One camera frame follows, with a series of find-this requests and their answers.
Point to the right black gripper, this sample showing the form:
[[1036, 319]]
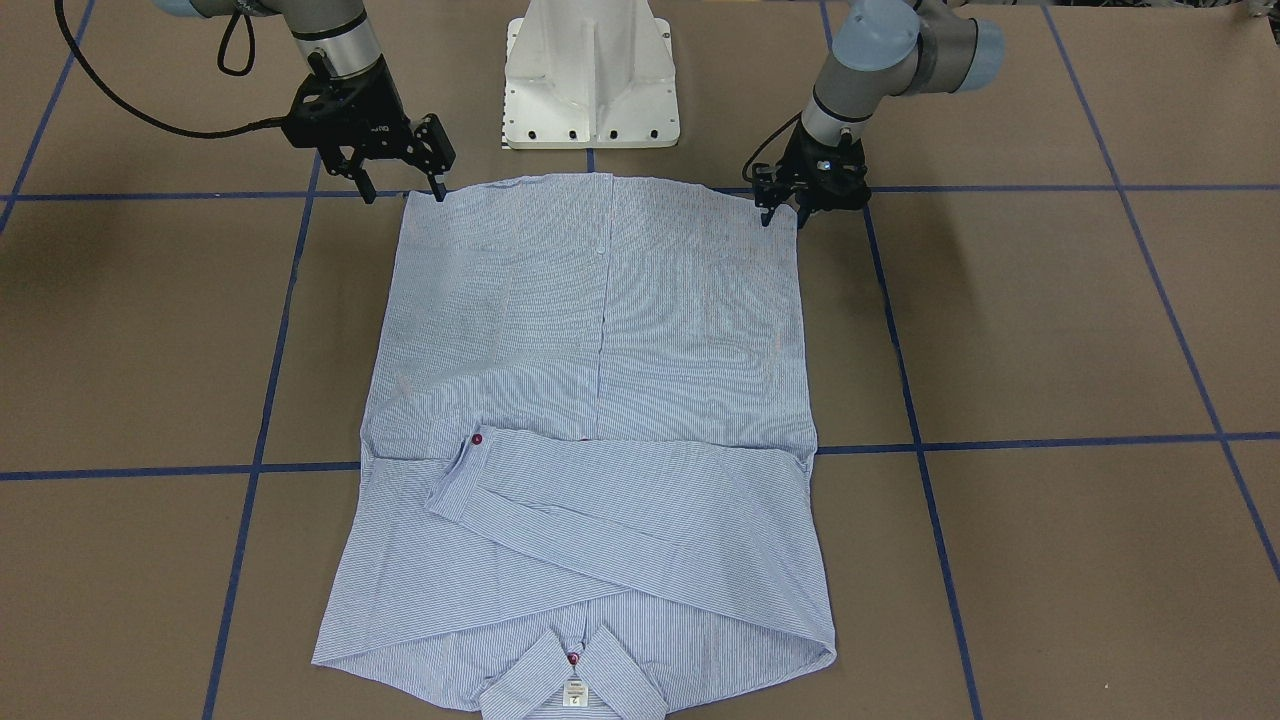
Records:
[[381, 122]]

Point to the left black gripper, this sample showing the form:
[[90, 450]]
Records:
[[795, 158]]

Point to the light blue striped shirt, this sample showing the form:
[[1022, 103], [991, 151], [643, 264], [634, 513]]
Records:
[[586, 457]]

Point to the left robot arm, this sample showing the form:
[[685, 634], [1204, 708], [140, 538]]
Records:
[[888, 49]]

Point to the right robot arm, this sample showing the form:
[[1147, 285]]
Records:
[[341, 31]]

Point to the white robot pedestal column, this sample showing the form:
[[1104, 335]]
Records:
[[593, 75]]

